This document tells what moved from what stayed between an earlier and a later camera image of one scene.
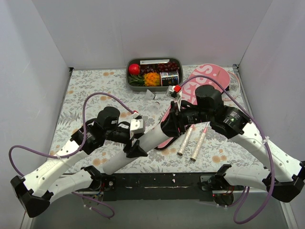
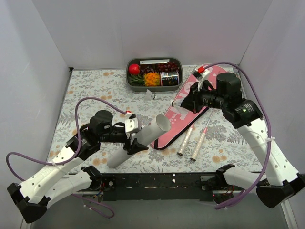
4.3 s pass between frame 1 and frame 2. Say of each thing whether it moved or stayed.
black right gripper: moved
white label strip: stayed
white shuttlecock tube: moved
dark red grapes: stayed
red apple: stayed
